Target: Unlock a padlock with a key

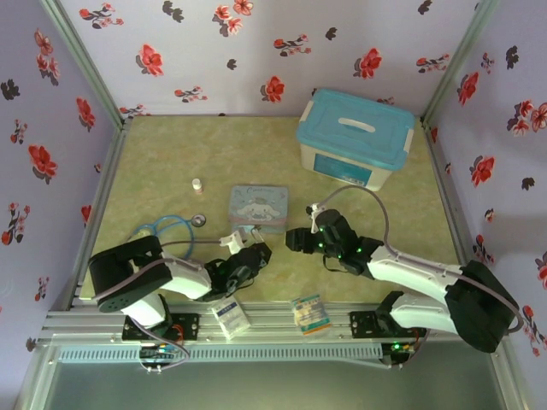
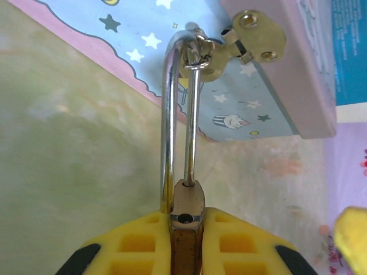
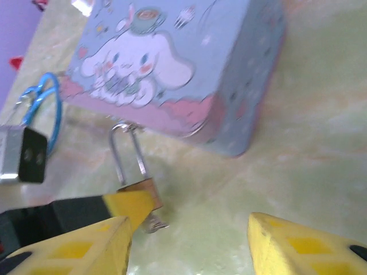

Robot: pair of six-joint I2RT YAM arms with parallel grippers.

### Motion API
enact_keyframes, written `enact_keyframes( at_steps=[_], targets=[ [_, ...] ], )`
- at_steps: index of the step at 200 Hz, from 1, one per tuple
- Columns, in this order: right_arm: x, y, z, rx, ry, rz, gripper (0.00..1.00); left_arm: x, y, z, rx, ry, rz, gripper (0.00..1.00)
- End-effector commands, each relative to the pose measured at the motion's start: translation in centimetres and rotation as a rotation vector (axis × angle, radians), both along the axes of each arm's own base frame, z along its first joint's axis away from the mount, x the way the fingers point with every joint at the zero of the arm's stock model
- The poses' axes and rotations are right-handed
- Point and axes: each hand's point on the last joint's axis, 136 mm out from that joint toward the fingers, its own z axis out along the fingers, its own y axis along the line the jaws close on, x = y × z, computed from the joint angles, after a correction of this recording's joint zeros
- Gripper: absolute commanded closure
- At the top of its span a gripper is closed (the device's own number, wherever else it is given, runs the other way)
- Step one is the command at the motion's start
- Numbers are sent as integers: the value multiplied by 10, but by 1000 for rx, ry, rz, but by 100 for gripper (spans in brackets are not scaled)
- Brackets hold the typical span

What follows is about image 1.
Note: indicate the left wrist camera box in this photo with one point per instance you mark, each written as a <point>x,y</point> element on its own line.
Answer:
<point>233,241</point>

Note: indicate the aluminium front rail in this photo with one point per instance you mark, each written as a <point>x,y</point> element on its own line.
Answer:
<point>269,329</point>

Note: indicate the green white medicine packet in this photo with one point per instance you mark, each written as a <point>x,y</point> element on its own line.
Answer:
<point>311,316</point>

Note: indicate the aluminium side rail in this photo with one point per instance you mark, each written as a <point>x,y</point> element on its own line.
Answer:
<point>440,171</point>
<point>109,171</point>

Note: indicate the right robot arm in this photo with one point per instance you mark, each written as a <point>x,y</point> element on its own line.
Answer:
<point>427,277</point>

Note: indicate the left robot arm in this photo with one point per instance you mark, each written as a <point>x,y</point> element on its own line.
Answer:
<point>124,273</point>

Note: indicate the aluminium frame post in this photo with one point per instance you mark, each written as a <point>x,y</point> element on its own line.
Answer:
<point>81,60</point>
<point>459,60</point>

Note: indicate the white blue medicine packet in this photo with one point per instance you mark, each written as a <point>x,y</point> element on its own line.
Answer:
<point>230,317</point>

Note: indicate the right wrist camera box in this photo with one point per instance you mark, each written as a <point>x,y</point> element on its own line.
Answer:
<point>315,211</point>

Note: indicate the blue lidded storage box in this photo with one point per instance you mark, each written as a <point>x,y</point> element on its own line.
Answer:
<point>354,128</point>

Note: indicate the small white pill bottle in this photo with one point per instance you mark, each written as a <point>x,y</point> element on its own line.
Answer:
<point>197,185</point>

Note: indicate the cartoon dog tin box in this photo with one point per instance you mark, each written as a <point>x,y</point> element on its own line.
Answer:
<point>258,207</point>

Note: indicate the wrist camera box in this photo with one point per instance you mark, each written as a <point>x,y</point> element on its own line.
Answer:
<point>315,211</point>
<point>233,241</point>

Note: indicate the blue stethoscope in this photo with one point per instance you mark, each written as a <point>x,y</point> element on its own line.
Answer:
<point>198,220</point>

